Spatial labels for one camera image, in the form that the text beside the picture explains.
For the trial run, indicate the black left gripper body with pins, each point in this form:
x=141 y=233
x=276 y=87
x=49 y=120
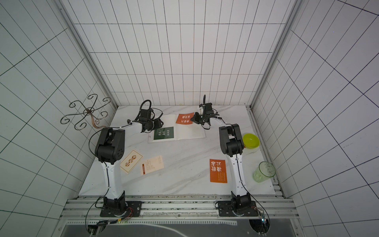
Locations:
x=152 y=124

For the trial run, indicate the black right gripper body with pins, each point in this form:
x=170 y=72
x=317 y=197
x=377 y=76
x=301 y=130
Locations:
x=198 y=118

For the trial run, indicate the green photo card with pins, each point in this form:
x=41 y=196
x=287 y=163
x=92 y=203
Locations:
x=164 y=133

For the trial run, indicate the orange photo card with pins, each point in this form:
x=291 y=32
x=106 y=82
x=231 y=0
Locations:
x=218 y=171
x=185 y=119

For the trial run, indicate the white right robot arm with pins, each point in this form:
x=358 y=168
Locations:
x=231 y=143

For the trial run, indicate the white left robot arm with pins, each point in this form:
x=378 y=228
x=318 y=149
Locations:
x=109 y=151

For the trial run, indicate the cream text photo card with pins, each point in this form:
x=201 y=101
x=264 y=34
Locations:
x=152 y=165

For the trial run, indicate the cream patterned photo card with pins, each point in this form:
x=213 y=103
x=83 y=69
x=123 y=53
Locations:
x=130 y=161

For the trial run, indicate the lime green plastic bowl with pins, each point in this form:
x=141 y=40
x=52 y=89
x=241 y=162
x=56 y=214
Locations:
x=251 y=141

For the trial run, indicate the clear green glass cup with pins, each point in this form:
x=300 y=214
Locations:
x=264 y=171

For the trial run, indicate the copper wire jewelry stand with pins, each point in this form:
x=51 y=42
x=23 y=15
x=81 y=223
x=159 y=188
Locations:
x=96 y=114

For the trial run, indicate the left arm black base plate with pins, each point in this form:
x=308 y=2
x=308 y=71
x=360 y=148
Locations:
x=133 y=209

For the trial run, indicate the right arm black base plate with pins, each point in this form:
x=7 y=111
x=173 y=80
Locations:
x=225 y=209

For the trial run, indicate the aluminium mounting rail frame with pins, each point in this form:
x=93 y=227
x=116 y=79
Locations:
x=162 y=210

